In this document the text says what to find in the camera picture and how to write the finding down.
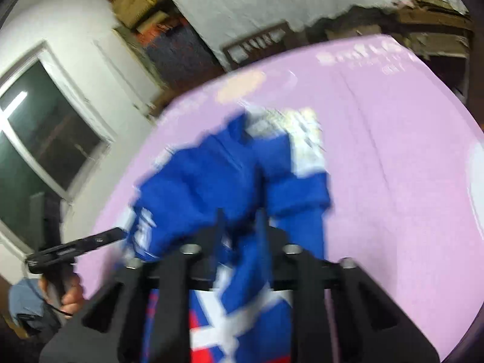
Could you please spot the blue red patterned sweater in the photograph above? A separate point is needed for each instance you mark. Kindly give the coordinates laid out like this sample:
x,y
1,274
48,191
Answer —
x,y
262,159

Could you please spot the dark glass window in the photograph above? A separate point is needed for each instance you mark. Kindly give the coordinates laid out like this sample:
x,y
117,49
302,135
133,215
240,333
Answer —
x,y
51,141

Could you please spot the person's left hand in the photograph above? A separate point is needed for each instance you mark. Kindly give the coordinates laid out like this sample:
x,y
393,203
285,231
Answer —
x,y
72,301

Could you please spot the white panel on wall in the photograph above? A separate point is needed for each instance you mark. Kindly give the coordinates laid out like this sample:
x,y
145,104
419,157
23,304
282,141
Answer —
x,y
132,70

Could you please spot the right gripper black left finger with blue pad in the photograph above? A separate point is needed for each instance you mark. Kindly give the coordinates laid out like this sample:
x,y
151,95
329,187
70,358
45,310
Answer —
x,y
144,306

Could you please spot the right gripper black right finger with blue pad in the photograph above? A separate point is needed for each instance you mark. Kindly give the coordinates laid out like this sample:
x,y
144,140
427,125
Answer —
x,y
339,312

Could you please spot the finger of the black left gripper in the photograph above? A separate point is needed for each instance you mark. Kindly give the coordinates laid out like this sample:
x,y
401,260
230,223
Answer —
x,y
38,262

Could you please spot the brown wooden cabinet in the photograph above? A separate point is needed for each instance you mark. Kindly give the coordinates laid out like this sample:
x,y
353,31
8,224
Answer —
x,y
171,92

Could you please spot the stack of patterned boxes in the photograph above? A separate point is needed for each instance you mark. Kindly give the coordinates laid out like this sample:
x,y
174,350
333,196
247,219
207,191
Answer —
x,y
178,53

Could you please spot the dark wooden chair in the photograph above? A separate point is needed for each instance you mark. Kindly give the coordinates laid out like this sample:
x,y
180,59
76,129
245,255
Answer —
x,y
273,40

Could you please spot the purple smile bed sheet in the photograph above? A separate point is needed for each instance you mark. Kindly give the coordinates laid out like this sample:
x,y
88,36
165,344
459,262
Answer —
x,y
405,160

